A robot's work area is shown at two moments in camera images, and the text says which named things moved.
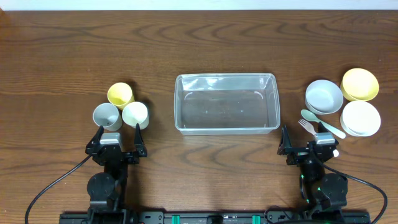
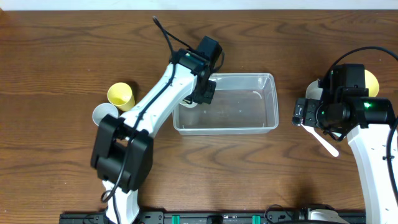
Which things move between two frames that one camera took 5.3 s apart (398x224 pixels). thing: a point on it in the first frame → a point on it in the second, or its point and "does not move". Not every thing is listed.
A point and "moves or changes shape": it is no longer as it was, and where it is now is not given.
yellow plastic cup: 120,94 does not move
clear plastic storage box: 227,104 does not move
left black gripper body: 115,155 → 204,93
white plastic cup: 135,112 moves or changes shape
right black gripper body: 306,154 → 301,112
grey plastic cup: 107,115 does not move
